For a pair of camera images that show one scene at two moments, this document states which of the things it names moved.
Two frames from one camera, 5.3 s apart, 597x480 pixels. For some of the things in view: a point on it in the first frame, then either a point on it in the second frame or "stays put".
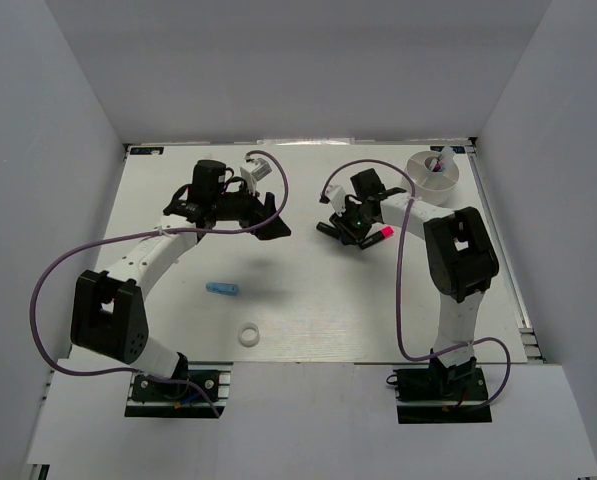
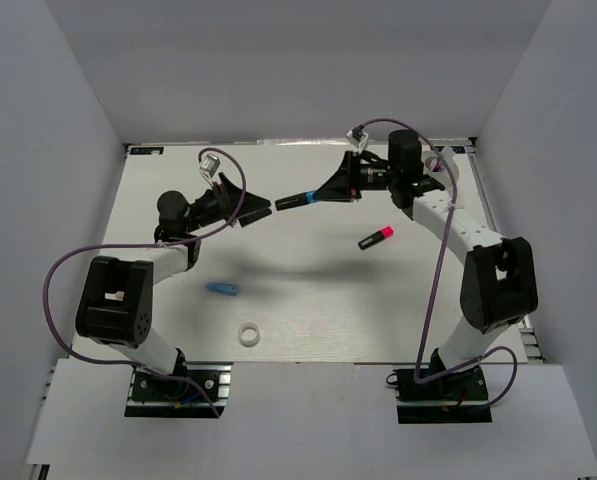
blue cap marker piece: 222,288 stays put
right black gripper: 350,235 → 347,183
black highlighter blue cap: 328,229 → 296,200
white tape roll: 248,334 stays put
